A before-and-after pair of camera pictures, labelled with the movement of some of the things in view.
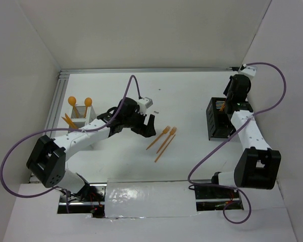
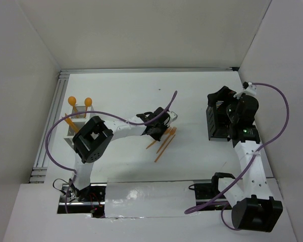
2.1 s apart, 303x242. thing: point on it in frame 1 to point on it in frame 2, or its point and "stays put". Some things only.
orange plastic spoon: [88, 102] stays put
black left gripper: [145, 130] to [165, 125]
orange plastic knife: [68, 120] stays put
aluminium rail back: [146, 70] stays put
